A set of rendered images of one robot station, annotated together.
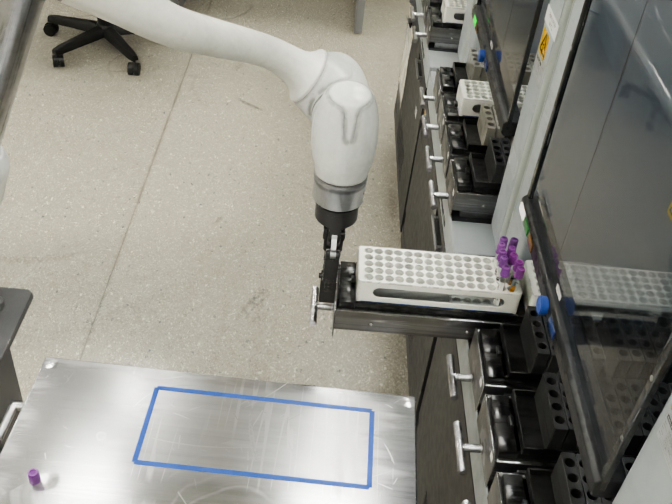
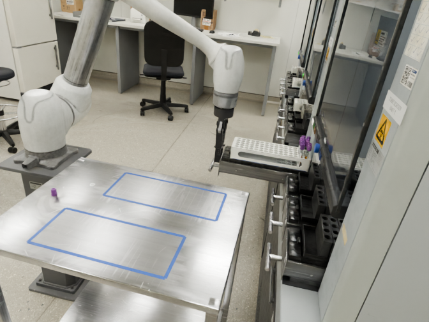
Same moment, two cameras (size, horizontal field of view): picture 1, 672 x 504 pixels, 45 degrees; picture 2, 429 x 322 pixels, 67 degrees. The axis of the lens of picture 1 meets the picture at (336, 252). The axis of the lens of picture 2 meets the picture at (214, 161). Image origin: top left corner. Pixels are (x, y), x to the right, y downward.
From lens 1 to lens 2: 0.48 m
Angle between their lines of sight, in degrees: 15
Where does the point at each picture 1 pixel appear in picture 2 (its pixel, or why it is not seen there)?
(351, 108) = (230, 52)
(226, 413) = (154, 185)
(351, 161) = (229, 78)
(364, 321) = (233, 168)
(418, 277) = (260, 149)
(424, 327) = (262, 174)
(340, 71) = not seen: hidden behind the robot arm
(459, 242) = not seen: hidden behind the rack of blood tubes
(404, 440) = (239, 206)
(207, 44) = (169, 21)
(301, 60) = (214, 44)
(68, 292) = not seen: hidden behind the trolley
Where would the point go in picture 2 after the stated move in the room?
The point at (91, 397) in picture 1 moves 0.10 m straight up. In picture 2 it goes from (94, 171) to (92, 144)
